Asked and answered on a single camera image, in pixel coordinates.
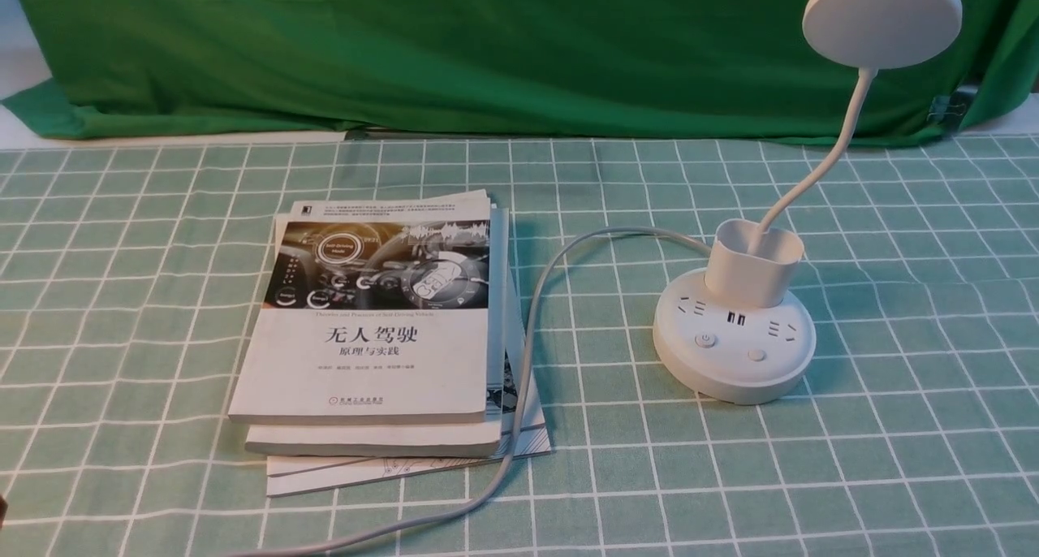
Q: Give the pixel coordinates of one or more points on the white desk lamp with sockets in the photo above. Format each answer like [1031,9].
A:
[733,330]

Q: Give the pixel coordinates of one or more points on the top self-driving textbook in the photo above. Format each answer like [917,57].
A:
[381,330]

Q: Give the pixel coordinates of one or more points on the middle white book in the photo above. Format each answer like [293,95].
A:
[381,441]

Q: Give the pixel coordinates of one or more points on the green backdrop cloth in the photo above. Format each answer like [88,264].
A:
[617,68]

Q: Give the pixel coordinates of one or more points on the bottom thin white booklet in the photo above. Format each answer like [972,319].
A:
[298,475]

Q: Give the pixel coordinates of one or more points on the green checkered tablecloth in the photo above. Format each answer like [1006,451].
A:
[130,277]

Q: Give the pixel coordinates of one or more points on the metal binder clip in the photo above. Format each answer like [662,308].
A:
[948,111]

